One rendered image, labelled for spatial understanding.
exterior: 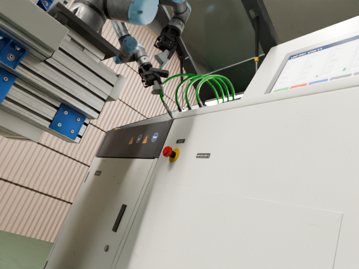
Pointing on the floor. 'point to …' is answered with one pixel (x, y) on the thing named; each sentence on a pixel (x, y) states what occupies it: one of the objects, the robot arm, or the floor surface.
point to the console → (257, 183)
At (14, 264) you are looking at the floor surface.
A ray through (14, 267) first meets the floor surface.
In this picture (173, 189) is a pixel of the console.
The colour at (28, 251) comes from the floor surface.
